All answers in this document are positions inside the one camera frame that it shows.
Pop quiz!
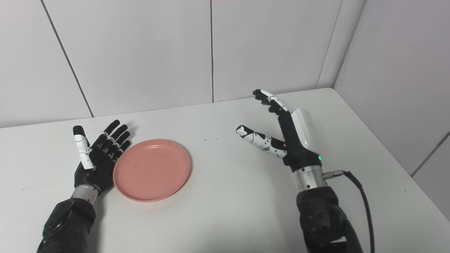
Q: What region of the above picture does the pink round plate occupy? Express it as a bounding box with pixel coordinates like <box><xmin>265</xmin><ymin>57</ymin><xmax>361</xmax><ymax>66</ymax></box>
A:
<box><xmin>113</xmin><ymin>139</ymin><xmax>191</xmax><ymax>203</ymax></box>

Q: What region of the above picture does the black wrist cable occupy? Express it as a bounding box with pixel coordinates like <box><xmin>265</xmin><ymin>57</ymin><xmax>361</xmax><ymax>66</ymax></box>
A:
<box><xmin>323</xmin><ymin>170</ymin><xmax>375</xmax><ymax>253</ymax></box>

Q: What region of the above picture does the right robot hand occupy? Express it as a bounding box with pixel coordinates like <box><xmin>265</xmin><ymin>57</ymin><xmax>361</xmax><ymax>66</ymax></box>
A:
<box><xmin>236</xmin><ymin>89</ymin><xmax>323</xmax><ymax>173</ymax></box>

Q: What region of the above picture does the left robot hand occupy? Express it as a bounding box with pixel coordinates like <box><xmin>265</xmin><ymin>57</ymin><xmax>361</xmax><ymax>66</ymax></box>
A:
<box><xmin>73</xmin><ymin>119</ymin><xmax>132</xmax><ymax>196</ymax></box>

